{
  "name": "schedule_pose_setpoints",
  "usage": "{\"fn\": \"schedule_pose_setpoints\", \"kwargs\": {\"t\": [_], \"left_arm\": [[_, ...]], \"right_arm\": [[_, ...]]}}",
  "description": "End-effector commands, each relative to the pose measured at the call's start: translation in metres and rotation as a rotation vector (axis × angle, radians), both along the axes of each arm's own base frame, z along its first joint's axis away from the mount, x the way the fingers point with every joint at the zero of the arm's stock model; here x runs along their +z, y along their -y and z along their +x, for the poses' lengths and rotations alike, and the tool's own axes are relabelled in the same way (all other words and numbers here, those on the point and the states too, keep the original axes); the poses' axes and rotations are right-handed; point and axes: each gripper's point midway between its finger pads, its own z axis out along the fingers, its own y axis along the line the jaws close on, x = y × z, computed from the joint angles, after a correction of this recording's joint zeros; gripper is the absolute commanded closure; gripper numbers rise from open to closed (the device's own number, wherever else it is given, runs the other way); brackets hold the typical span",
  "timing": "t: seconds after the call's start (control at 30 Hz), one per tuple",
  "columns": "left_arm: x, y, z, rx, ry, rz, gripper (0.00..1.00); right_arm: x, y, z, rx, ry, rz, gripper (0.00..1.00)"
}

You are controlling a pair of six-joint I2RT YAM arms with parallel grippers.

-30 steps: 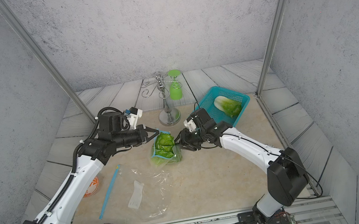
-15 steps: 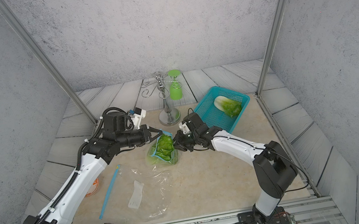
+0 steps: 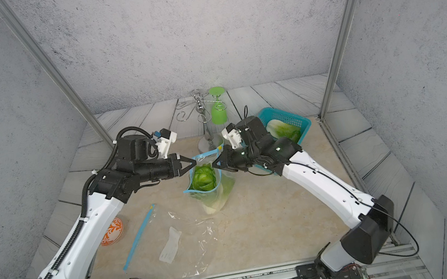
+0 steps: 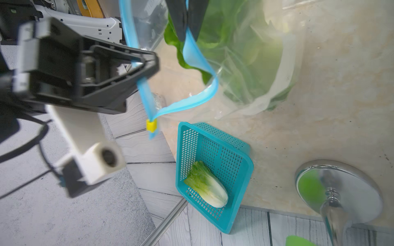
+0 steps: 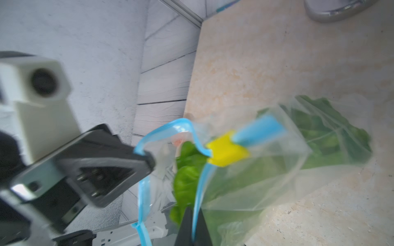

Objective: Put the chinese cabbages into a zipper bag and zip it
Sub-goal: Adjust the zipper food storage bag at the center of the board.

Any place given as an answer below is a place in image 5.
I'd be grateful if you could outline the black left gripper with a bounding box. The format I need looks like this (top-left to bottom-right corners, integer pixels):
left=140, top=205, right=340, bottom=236
left=1, top=124, right=156, bottom=246

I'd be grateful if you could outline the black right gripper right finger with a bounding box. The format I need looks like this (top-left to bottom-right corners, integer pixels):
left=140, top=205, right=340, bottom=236
left=195, top=209, right=213, bottom=246

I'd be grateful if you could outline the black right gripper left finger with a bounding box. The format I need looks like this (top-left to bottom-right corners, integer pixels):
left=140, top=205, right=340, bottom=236
left=174, top=208, right=194, bottom=246

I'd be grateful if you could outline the clear zipper bag blue seal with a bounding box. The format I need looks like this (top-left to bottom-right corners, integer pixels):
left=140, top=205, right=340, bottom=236
left=134, top=95, right=372, bottom=246

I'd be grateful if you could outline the chinese cabbage dark green leafy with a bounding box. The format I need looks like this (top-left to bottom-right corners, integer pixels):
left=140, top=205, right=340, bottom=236
left=209, top=95, right=373, bottom=228

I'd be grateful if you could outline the chinese cabbage front pale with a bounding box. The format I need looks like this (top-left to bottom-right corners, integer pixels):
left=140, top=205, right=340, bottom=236
left=170, top=141, right=208, bottom=226

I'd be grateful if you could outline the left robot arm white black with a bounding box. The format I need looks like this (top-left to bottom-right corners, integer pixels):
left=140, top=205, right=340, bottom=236
left=1, top=124, right=157, bottom=246

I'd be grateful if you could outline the silver metal cup stand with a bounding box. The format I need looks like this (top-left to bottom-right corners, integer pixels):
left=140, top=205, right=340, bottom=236
left=304, top=0, right=378, bottom=23

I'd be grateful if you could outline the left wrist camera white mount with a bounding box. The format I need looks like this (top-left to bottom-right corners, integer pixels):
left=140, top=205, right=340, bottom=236
left=1, top=51, right=81, bottom=165

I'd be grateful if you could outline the left aluminium corner post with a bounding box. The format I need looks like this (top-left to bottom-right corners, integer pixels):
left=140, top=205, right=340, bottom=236
left=160, top=0, right=203, bottom=29

